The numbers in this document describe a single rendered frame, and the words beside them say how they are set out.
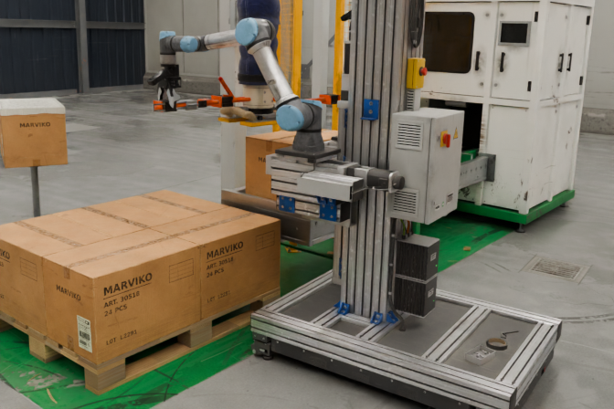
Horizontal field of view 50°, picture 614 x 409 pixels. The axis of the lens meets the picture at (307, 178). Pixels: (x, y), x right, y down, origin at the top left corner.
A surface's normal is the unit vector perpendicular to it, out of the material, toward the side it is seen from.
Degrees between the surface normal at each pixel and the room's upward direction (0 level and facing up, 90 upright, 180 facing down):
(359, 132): 90
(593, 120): 90
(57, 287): 90
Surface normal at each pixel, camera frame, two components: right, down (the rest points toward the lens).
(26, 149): 0.45, 0.21
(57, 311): -0.63, 0.16
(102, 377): 0.78, 0.16
